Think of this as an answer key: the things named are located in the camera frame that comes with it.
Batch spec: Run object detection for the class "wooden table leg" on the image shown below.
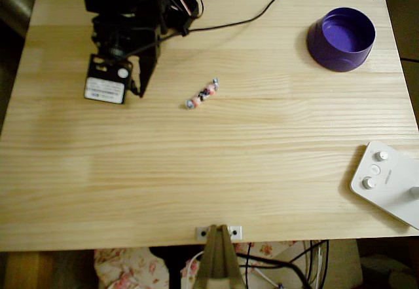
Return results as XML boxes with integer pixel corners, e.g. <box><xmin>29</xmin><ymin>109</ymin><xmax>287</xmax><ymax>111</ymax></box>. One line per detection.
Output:
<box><xmin>6</xmin><ymin>251</ymin><xmax>55</xmax><ymax>289</ymax></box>

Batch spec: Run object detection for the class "small orange and white object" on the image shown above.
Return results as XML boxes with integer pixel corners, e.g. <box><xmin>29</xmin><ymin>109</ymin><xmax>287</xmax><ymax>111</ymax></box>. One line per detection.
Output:
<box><xmin>185</xmin><ymin>77</ymin><xmax>220</xmax><ymax>110</ymax></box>

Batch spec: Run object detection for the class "white metal bracket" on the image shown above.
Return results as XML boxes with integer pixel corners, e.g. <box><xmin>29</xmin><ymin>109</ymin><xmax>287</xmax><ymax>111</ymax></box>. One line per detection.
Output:
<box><xmin>195</xmin><ymin>225</ymin><xmax>244</xmax><ymax>240</ymax></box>

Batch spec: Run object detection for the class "black camera cable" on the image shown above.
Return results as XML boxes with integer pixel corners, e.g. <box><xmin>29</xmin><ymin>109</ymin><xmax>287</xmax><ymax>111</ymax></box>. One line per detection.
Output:
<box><xmin>126</xmin><ymin>0</ymin><xmax>284</xmax><ymax>57</ymax></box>

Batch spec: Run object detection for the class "purple bowl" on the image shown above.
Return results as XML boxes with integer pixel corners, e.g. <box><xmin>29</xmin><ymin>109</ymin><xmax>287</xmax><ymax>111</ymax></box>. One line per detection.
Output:
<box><xmin>306</xmin><ymin>6</ymin><xmax>377</xmax><ymax>73</ymax></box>

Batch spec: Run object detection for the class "olive stand pole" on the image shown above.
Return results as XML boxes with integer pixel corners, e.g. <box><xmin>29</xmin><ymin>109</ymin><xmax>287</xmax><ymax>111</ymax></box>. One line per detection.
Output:
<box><xmin>195</xmin><ymin>223</ymin><xmax>246</xmax><ymax>289</ymax></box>

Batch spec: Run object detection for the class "white lamp base with knobs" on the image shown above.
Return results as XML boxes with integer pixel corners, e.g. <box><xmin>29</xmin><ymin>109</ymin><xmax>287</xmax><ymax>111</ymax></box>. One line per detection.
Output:
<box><xmin>349</xmin><ymin>140</ymin><xmax>419</xmax><ymax>231</ymax></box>

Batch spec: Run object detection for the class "thick black cable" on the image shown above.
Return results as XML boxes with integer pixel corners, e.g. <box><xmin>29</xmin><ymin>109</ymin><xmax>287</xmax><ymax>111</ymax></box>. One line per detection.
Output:
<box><xmin>236</xmin><ymin>252</ymin><xmax>314</xmax><ymax>289</ymax></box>

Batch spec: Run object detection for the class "white cable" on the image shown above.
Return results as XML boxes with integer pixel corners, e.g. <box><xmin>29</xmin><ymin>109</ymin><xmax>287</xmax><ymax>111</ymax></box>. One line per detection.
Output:
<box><xmin>181</xmin><ymin>250</ymin><xmax>206</xmax><ymax>289</ymax></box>

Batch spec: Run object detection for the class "grey upholstered seat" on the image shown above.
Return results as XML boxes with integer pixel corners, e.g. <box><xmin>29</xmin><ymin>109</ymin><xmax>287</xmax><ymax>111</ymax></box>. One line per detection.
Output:
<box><xmin>0</xmin><ymin>0</ymin><xmax>81</xmax><ymax>41</ymax></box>

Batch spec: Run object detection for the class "floral cloth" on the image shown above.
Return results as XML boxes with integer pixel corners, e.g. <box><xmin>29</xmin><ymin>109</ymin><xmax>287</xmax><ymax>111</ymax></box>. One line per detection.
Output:
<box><xmin>94</xmin><ymin>241</ymin><xmax>297</xmax><ymax>289</ymax></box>

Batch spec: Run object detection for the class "black pole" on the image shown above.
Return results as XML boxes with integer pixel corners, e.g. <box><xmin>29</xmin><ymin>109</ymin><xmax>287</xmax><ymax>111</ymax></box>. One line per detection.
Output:
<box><xmin>149</xmin><ymin>245</ymin><xmax>184</xmax><ymax>289</ymax></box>

